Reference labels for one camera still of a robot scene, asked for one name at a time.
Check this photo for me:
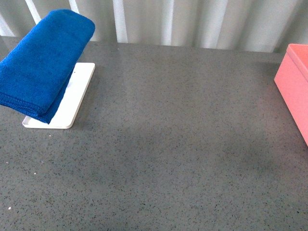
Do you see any white towel rack with wooden bars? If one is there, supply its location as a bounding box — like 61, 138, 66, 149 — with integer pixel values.
22, 63, 95, 129

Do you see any pink plastic box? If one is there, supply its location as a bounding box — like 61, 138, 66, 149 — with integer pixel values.
274, 44, 308, 142

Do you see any blue microfiber towel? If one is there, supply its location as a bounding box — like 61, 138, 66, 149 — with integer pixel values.
0, 9, 95, 124

